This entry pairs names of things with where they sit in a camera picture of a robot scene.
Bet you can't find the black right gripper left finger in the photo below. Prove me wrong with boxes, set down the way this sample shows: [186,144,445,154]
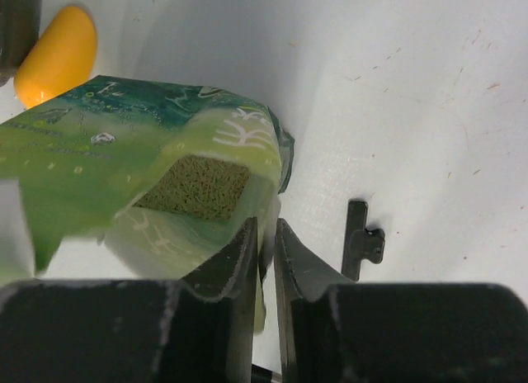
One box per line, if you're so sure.
[1,218,257,382]

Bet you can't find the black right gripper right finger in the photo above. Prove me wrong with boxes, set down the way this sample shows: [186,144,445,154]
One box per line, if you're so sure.
[275,220,527,382]

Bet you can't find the black bag clip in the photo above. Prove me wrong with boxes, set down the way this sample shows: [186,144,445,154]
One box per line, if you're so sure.
[341,199,385,282]

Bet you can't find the green litter bag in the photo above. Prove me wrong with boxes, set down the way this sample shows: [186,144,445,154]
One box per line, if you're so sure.
[0,73,297,334]

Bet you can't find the yellow plastic scoop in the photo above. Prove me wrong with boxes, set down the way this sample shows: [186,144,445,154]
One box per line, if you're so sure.
[13,5,98,108]

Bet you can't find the dark grey litter box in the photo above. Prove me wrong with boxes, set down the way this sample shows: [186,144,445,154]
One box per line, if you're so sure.
[0,0,42,87]

